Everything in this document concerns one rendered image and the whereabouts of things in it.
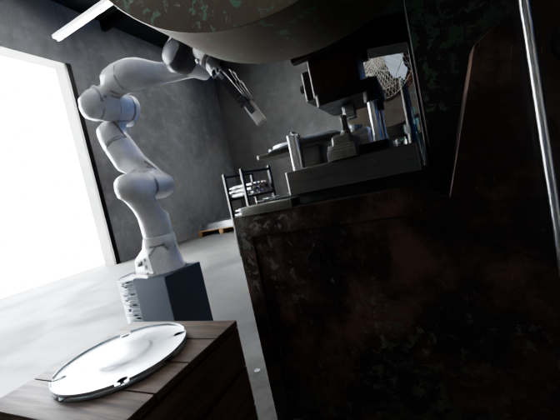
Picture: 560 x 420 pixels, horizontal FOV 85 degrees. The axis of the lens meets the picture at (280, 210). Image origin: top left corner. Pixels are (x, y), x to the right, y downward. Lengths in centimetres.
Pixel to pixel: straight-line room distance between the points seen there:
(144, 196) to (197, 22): 73
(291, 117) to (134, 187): 717
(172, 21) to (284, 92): 775
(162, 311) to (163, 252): 21
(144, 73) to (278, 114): 720
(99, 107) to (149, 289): 67
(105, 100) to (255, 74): 764
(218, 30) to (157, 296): 93
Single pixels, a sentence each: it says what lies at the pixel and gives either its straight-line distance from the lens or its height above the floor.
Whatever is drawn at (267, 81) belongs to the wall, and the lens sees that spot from 861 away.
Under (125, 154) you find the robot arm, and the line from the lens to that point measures 128.
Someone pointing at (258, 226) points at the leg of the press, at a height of 59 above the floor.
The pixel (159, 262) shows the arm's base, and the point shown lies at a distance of 123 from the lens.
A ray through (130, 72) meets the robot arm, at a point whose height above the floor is 115.
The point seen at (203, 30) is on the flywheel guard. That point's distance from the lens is 59.
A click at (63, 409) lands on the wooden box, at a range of 79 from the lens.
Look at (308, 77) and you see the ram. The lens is 94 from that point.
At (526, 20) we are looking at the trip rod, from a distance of 68.
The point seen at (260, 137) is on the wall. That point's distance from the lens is 850.
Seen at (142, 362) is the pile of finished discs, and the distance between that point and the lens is 81.
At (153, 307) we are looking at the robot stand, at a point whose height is 34.
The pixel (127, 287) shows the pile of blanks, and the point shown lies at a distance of 194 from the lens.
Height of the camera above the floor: 67
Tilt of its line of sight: 4 degrees down
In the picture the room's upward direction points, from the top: 12 degrees counter-clockwise
